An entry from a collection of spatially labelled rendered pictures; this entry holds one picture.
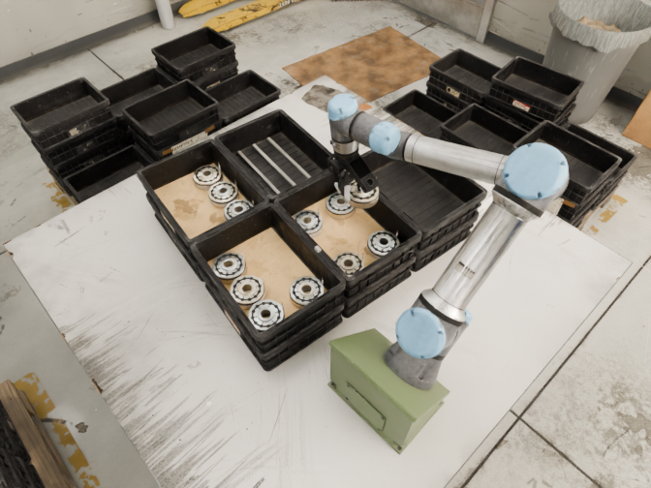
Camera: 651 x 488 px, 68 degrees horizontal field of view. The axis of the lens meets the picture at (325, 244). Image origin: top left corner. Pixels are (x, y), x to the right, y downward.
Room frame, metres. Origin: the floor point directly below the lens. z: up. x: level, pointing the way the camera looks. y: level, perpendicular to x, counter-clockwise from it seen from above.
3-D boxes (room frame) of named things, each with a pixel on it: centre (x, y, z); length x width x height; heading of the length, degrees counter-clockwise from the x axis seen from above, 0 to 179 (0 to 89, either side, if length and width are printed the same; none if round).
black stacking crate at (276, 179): (1.33, 0.18, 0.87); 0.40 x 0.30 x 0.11; 37
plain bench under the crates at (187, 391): (1.04, 0.04, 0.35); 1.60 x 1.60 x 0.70; 43
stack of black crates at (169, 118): (2.06, 0.79, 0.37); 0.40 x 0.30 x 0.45; 133
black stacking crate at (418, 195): (1.19, -0.30, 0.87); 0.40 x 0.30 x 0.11; 37
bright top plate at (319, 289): (0.78, 0.06, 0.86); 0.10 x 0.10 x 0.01
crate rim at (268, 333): (0.83, 0.17, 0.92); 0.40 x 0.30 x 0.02; 37
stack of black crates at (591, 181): (1.71, -1.11, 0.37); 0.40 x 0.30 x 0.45; 43
